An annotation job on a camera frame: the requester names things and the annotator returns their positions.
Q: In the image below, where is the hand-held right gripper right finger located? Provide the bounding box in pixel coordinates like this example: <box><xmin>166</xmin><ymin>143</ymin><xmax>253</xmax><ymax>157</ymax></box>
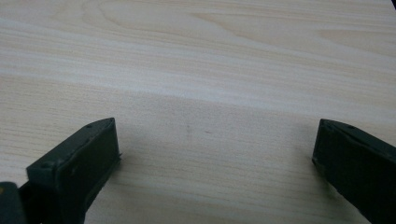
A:
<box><xmin>311</xmin><ymin>118</ymin><xmax>396</xmax><ymax>224</ymax></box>

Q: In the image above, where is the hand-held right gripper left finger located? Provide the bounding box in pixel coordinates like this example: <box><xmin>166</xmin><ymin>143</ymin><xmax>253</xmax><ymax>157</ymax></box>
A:
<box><xmin>19</xmin><ymin>117</ymin><xmax>122</xmax><ymax>224</ymax></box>

